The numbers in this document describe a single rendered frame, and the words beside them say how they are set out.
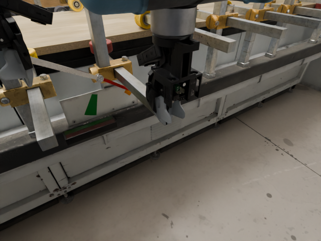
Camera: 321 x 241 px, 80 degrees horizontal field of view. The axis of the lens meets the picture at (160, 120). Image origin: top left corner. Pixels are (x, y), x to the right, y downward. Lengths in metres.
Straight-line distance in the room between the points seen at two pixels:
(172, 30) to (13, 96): 0.47
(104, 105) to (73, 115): 0.10
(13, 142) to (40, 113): 0.25
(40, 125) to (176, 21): 0.34
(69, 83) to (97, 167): 0.58
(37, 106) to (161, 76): 0.32
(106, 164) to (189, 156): 0.61
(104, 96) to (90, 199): 0.81
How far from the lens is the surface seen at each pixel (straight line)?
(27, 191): 1.26
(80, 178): 1.25
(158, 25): 0.33
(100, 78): 0.64
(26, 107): 0.67
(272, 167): 1.63
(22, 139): 0.74
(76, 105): 0.68
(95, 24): 0.62
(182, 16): 0.33
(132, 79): 0.59
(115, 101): 0.72
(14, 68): 0.50
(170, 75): 0.36
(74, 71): 0.59
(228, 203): 1.33
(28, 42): 0.91
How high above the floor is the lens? 1.12
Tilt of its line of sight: 38 degrees down
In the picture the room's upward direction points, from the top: straight up
